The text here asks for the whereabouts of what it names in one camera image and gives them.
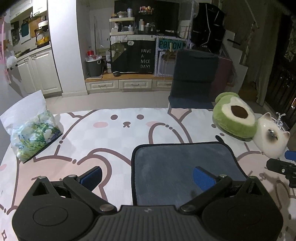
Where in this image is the dark blue chair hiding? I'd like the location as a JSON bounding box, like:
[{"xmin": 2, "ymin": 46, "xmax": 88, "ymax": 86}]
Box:
[{"xmin": 168, "ymin": 49, "xmax": 219, "ymax": 109}]

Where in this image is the white wooden drawer bench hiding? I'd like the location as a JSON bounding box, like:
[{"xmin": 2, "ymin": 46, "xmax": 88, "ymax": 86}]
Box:
[{"xmin": 85, "ymin": 73, "xmax": 173, "ymax": 93}]

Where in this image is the maroon panel board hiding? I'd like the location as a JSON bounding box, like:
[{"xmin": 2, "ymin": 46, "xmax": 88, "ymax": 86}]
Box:
[{"xmin": 209, "ymin": 56, "xmax": 233, "ymax": 102}]

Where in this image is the white kitchen cabinet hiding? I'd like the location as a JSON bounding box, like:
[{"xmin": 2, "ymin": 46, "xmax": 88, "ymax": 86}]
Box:
[{"xmin": 17, "ymin": 45, "xmax": 62, "ymax": 97}]

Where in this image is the white tiered storage shelf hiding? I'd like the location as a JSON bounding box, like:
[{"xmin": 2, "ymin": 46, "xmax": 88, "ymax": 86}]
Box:
[{"xmin": 109, "ymin": 17, "xmax": 135, "ymax": 36}]

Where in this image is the floral tissue pack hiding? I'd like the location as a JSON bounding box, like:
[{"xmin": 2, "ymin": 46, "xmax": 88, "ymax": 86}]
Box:
[{"xmin": 1, "ymin": 90, "xmax": 62, "ymax": 163}]

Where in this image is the black have a nice day cloth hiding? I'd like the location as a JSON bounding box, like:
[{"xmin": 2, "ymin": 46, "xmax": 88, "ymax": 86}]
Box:
[{"xmin": 111, "ymin": 40, "xmax": 156, "ymax": 74}]

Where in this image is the white ceramic cat figurine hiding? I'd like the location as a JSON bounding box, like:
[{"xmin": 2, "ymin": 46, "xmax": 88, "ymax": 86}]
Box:
[{"xmin": 252, "ymin": 113, "xmax": 290, "ymax": 159}]

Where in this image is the black hanging jacket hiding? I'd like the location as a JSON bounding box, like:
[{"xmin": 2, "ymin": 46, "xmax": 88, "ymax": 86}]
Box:
[{"xmin": 191, "ymin": 3, "xmax": 225, "ymax": 54}]

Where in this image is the purple and grey towel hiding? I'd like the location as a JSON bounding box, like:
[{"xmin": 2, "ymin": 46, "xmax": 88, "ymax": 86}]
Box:
[{"xmin": 131, "ymin": 136, "xmax": 247, "ymax": 207}]

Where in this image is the dark grey trash bin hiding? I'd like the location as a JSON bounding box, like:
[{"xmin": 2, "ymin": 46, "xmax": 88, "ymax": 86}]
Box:
[{"xmin": 85, "ymin": 50, "xmax": 103, "ymax": 77}]

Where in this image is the green avocado plush pillow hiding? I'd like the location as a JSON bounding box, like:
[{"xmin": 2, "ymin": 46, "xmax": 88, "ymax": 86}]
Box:
[{"xmin": 213, "ymin": 92, "xmax": 257, "ymax": 138}]

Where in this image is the teal lettered poster sign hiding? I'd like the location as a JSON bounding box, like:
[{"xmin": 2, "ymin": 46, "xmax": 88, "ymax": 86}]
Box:
[{"xmin": 157, "ymin": 37, "xmax": 186, "ymax": 51}]

